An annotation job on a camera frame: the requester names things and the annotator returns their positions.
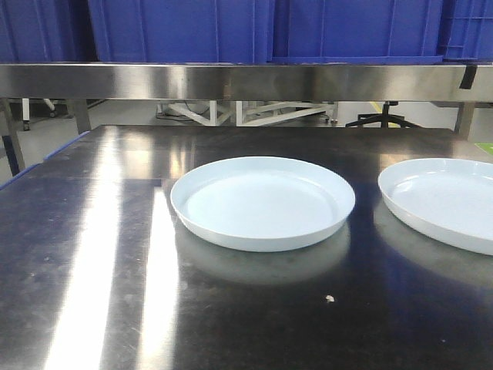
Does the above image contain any white round plate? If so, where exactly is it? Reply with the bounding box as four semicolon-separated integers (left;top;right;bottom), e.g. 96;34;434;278
377;158;492;256
170;156;356;252

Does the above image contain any black office chair base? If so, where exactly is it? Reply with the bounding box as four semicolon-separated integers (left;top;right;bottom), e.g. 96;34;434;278
345;101;420;128

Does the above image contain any large blue crate right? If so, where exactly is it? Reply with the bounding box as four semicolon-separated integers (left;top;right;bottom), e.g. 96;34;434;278
271;0;443;65

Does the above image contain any large blue crate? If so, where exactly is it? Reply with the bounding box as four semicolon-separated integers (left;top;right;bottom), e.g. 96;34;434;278
1;1;96;63
271;0;443;65
89;1;275;65

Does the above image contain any large blue crate middle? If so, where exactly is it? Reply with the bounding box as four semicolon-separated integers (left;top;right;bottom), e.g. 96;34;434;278
89;1;275;65

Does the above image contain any black tape strip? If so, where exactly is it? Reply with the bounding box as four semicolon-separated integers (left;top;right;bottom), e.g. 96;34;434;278
459;64;478;90

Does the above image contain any large blue crate left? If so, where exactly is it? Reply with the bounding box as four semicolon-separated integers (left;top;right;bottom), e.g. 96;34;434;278
1;1;96;63

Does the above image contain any white metal frame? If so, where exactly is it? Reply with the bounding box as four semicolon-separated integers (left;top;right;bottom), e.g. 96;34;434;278
156;100;339;126

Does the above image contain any stainless steel shelf rail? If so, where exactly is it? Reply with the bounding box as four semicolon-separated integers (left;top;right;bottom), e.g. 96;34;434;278
1;63;492;103

